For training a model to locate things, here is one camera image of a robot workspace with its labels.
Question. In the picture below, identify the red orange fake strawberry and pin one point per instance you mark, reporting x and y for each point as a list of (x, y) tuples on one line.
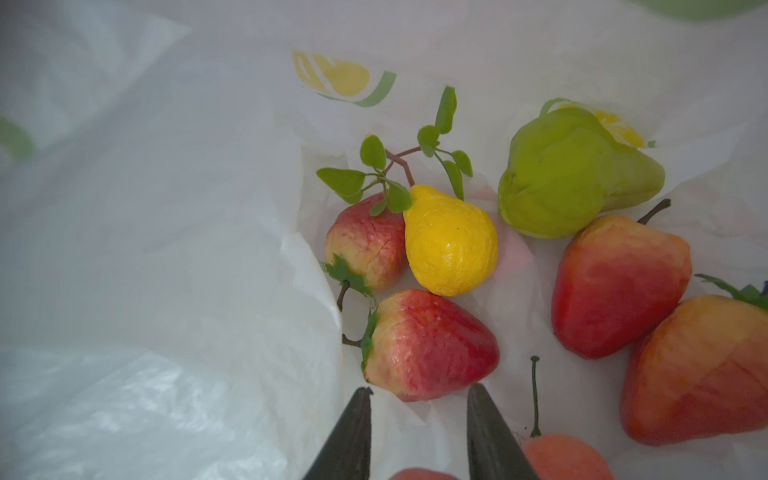
[(702, 372)]

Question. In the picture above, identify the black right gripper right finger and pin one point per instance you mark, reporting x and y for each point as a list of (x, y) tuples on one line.
[(493, 452)]

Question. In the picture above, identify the red yellow fake apple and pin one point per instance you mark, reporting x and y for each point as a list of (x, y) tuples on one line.
[(420, 346)]

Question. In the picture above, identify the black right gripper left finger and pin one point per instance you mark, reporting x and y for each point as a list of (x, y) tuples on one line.
[(346, 454)]

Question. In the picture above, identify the yellow fake pear with leaves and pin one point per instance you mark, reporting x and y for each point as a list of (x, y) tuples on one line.
[(451, 245)]

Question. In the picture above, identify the green fake pear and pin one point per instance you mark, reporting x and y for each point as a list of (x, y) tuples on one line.
[(564, 168)]

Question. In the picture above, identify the small pink fake peach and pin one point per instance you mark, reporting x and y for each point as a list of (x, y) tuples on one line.
[(559, 456)]

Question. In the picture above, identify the small red fake apple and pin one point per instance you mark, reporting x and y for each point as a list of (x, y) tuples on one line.
[(363, 252)]

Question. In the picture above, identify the white lemon-print plastic bag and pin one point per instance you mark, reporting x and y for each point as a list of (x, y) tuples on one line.
[(163, 311)]

